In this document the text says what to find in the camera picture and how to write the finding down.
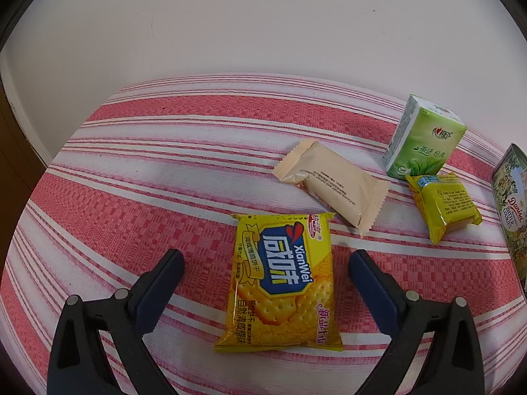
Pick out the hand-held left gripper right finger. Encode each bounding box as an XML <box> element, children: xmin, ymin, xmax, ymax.
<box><xmin>349</xmin><ymin>249</ymin><xmax>480</xmax><ymax>395</ymax></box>

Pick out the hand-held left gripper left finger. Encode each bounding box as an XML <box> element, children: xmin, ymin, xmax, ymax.
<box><xmin>47</xmin><ymin>249</ymin><xmax>185</xmax><ymax>395</ymax></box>

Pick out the yellow cracker packet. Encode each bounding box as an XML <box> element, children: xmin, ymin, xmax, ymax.
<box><xmin>213</xmin><ymin>212</ymin><xmax>344</xmax><ymax>353</ymax></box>

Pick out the beige snack packet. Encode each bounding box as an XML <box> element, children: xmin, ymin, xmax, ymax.
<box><xmin>274</xmin><ymin>139</ymin><xmax>390</xmax><ymax>238</ymax></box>

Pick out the yellow-green snack packet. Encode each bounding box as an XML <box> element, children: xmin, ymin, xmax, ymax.
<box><xmin>405</xmin><ymin>173</ymin><xmax>483</xmax><ymax>245</ymax></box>

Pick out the green tissue pack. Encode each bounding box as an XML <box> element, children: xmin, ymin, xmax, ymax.
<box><xmin>383</xmin><ymin>94</ymin><xmax>468</xmax><ymax>181</ymax></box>

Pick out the round metal cookie tin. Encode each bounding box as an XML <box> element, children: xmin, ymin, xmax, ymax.
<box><xmin>491</xmin><ymin>143</ymin><xmax>527</xmax><ymax>297</ymax></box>

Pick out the red striped tablecloth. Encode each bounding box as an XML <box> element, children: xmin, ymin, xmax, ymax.
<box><xmin>0</xmin><ymin>73</ymin><xmax>527</xmax><ymax>395</ymax></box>

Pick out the brown wooden cabinet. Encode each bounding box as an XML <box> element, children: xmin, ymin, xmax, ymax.
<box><xmin>0</xmin><ymin>86</ymin><xmax>52</xmax><ymax>210</ymax></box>

